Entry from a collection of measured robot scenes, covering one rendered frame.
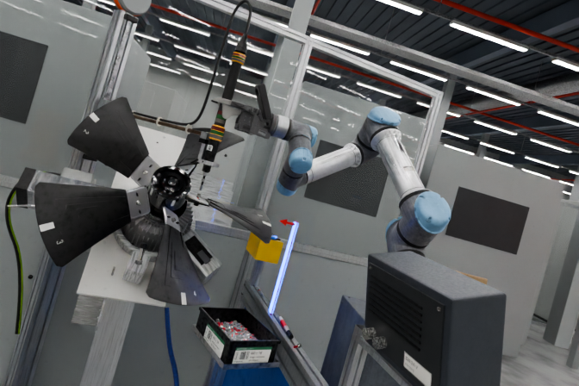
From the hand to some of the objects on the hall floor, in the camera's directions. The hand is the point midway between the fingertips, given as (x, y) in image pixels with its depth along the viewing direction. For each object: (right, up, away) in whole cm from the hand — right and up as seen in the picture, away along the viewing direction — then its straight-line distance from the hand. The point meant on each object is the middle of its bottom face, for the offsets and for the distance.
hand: (216, 99), depth 131 cm
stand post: (-55, -141, +4) cm, 152 cm away
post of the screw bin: (-19, -151, -5) cm, 153 cm away
